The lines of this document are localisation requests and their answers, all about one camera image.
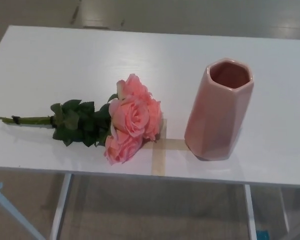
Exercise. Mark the pink rose bouquet green stems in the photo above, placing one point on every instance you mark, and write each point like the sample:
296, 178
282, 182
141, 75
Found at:
135, 117

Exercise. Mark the pink faceted ceramic vase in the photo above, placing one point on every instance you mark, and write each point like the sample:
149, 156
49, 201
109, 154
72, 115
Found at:
215, 112

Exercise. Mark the short beige tape strip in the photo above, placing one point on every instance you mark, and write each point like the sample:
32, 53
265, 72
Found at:
175, 144

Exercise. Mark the white table leg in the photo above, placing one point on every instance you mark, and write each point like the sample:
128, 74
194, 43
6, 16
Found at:
61, 207
285, 205
251, 212

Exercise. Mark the teal floor tape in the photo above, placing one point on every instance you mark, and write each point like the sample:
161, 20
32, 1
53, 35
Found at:
262, 231

